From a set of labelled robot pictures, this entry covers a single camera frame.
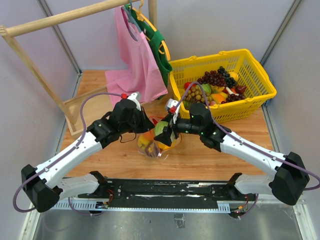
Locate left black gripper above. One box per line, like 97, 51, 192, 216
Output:
120, 106, 156, 134

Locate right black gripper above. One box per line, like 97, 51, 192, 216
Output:
153, 111, 203, 147

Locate green cabbage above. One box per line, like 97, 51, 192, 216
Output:
154, 121, 169, 136

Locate orange fruit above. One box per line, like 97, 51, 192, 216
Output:
143, 131, 154, 141

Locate dark red mangosteen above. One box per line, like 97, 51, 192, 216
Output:
144, 141, 160, 158

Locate clear zip top bag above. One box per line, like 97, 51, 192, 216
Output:
137, 129, 182, 158

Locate yellow lemon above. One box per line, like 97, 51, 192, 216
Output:
137, 135, 151, 151

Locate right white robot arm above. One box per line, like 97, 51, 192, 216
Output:
154, 100, 310, 206

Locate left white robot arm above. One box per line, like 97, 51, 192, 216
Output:
21, 93, 154, 213

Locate pink shirt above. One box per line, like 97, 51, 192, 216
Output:
105, 7, 168, 103

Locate brown longan bunch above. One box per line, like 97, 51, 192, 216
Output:
184, 84, 213, 105

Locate green guava fruit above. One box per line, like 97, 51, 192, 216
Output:
201, 83, 212, 95

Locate wooden clothes rack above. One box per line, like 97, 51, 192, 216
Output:
0, 0, 169, 140

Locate dark purple grape bunch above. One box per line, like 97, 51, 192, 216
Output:
197, 66, 238, 89

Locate green shirt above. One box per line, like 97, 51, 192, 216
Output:
125, 4, 172, 88

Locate yellow peach fruit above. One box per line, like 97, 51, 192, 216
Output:
229, 71, 239, 82

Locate yellow hanger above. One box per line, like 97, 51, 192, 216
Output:
132, 0, 171, 61

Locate grey hanger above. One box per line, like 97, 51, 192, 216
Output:
121, 6, 142, 42

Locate yellow plastic basket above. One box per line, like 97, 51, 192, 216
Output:
169, 49, 277, 123

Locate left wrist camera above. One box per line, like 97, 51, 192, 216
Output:
121, 91, 142, 111

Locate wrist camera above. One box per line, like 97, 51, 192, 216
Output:
163, 98, 180, 124
121, 91, 142, 111

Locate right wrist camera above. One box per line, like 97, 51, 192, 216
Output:
163, 98, 180, 124

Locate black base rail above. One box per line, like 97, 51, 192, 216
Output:
78, 178, 256, 211

